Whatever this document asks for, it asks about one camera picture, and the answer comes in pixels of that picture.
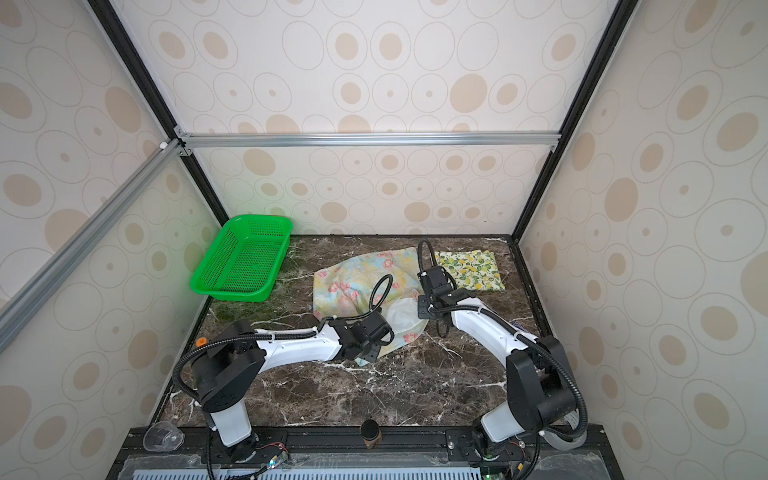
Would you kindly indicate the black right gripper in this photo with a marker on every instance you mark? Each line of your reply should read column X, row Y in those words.
column 422, row 311

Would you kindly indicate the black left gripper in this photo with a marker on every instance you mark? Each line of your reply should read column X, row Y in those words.
column 374, row 355

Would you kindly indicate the lemon print green skirt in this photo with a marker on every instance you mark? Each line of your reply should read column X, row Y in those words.
column 472, row 270

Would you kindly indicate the floral pastel skirt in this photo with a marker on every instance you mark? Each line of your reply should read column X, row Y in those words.
column 345, row 289

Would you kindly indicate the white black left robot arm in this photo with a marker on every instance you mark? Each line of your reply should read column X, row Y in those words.
column 218, row 374

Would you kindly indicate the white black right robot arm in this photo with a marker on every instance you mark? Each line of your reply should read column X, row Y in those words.
column 542, row 395

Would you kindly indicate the brown cylindrical knob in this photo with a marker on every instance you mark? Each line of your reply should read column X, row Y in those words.
column 371, row 433

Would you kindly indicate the green plastic basket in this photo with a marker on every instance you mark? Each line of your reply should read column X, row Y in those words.
column 244, row 259

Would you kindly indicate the clear plastic cup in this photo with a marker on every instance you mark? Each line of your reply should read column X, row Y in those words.
column 163, row 437

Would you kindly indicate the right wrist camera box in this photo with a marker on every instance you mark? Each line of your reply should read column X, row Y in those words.
column 436, row 282

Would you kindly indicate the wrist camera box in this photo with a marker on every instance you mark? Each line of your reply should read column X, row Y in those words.
column 436, row 282
column 373, row 330

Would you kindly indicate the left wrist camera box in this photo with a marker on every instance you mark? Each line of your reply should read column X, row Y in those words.
column 373, row 330

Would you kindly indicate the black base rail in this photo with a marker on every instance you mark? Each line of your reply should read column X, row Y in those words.
column 405, row 452

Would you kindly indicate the silver aluminium rail back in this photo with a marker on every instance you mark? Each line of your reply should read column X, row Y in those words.
column 386, row 139

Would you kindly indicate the silver aluminium rail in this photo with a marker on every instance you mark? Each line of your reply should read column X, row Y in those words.
column 35, row 293
column 386, row 139

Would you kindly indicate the silver aluminium rail left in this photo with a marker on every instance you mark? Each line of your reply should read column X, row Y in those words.
column 35, row 293

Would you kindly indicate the black corner frame post right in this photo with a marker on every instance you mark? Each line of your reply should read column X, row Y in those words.
column 605, row 49

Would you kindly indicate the black corner frame post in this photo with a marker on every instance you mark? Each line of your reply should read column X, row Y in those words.
column 605, row 49
column 107, row 17

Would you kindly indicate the black corner frame post left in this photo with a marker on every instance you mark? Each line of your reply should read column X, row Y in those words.
column 107, row 17

